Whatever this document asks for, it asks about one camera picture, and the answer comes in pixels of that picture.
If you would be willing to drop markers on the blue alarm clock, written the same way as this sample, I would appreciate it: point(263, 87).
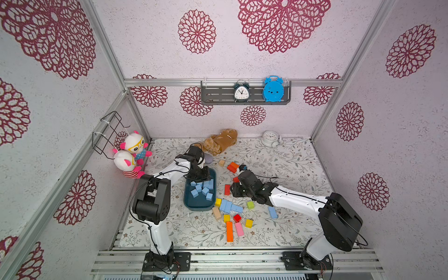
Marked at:
point(273, 90)

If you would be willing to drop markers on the yellow cube front right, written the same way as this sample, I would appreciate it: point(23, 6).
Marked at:
point(249, 223)

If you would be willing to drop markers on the white plush striped shirt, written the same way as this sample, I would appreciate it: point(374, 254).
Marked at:
point(125, 161)

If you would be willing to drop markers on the long orange block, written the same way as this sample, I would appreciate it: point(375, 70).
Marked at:
point(229, 232)

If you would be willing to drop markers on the teal plastic bin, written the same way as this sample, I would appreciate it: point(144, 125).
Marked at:
point(200, 202)

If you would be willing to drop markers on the purple oval pad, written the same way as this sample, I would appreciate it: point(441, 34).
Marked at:
point(208, 159)

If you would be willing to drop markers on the tan wooden block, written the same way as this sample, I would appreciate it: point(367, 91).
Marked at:
point(217, 214)

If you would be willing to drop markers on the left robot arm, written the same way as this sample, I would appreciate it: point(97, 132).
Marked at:
point(150, 204)

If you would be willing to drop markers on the black wire basket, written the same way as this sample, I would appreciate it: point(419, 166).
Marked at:
point(109, 138)

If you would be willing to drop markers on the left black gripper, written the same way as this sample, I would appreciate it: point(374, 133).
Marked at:
point(206, 177)

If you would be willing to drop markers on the white alarm clock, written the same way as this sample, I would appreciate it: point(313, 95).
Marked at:
point(271, 139)

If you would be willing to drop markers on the red block upright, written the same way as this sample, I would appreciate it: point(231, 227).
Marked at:
point(227, 189)

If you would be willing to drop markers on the grey wall shelf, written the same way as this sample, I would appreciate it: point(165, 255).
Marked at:
point(224, 95)

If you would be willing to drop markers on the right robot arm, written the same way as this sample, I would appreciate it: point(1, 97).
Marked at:
point(340, 223)

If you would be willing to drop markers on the orange red block back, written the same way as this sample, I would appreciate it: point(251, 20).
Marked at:
point(233, 167)

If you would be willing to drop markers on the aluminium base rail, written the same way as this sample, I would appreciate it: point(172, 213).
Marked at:
point(271, 261)

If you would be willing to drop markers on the yellow cube near bin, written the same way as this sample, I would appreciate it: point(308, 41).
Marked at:
point(218, 202)

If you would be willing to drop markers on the brown plush dog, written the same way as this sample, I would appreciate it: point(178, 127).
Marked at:
point(217, 144)

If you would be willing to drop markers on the blue block in bin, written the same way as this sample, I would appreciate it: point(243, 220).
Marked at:
point(209, 185)

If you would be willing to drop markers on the blue long block right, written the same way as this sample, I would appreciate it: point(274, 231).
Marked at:
point(272, 212)

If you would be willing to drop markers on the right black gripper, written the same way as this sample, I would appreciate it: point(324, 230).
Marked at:
point(241, 187)

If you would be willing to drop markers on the long pink block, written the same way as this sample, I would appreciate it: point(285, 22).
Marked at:
point(239, 229)

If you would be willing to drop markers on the white plush with glasses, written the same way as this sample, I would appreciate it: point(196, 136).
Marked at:
point(137, 146)

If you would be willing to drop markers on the green cube block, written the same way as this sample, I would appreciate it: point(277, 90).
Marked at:
point(250, 205)

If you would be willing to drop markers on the dark green alarm clock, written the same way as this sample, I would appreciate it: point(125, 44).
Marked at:
point(241, 92)

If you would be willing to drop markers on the red cube front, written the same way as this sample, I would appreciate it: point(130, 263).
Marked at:
point(237, 218)

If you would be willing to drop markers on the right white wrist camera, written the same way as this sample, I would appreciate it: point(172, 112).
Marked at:
point(242, 168)

